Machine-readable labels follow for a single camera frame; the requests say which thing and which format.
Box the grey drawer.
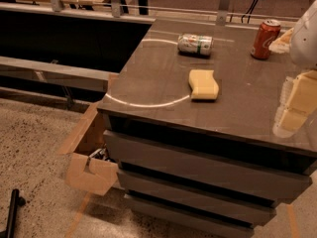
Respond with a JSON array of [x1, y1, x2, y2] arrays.
[[124, 194, 254, 238], [104, 131, 311, 201], [118, 170, 276, 227]]

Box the red coke can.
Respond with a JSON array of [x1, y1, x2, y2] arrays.
[[251, 19, 281, 60]]

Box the bottom grey drawer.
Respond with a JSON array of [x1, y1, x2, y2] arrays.
[[124, 194, 254, 238]]

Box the open cardboard box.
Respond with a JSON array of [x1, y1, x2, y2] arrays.
[[57, 102, 118, 195]]

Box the black hanging cables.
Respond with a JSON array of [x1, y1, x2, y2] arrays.
[[240, 0, 265, 24]]

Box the top grey drawer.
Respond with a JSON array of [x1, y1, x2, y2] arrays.
[[104, 131, 311, 201]]

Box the middle grey drawer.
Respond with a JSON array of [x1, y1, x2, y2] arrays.
[[118, 170, 276, 227]]

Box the silver green soda can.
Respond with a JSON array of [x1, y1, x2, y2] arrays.
[[177, 34, 214, 56]]

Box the yellow sponge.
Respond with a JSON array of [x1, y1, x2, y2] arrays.
[[188, 69, 219, 100]]

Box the grey drawer cabinet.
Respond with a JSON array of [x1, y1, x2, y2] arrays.
[[97, 17, 317, 238]]

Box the black pole on floor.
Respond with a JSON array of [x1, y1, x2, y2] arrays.
[[0, 188, 26, 238]]

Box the metal railing frame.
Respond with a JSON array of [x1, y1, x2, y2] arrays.
[[0, 0, 317, 94]]

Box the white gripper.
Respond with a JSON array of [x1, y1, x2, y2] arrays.
[[268, 0, 317, 138]]

